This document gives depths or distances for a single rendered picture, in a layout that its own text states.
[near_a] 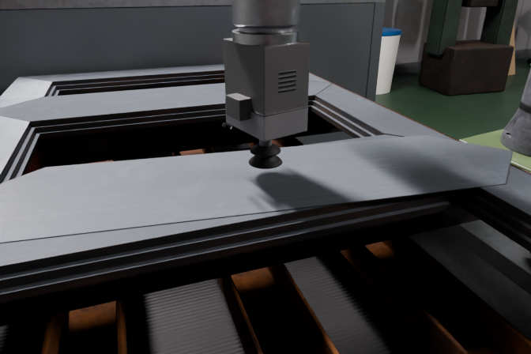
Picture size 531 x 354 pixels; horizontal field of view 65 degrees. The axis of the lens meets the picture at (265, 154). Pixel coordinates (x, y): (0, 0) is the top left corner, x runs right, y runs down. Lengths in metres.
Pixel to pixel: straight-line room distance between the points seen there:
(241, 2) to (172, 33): 0.83
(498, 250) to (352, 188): 0.33
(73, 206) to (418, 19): 5.33
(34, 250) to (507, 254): 0.66
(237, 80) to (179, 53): 0.81
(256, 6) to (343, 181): 0.23
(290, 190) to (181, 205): 0.13
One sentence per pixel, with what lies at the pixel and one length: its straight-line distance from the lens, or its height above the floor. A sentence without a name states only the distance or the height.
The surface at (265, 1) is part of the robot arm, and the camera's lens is 0.45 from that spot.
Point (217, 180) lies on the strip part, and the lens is 0.53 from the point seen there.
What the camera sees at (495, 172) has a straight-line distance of 0.62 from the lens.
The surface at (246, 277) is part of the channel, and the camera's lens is 0.62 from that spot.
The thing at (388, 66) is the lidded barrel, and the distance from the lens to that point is 4.42.
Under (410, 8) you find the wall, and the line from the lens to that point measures 5.52.
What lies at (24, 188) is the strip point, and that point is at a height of 0.85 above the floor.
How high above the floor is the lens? 1.08
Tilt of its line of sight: 23 degrees down
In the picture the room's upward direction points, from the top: straight up
